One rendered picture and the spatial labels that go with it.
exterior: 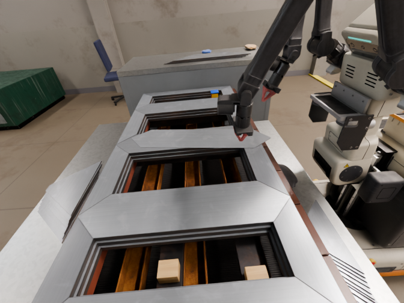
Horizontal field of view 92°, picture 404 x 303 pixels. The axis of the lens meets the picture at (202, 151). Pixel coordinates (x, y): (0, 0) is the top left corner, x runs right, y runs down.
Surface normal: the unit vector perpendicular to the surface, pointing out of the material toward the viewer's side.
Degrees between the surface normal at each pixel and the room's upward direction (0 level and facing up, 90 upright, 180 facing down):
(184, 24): 90
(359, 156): 90
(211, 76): 90
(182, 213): 0
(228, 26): 90
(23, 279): 0
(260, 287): 0
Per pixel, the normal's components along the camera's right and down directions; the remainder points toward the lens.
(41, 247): -0.07, -0.80
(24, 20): 0.02, 0.59
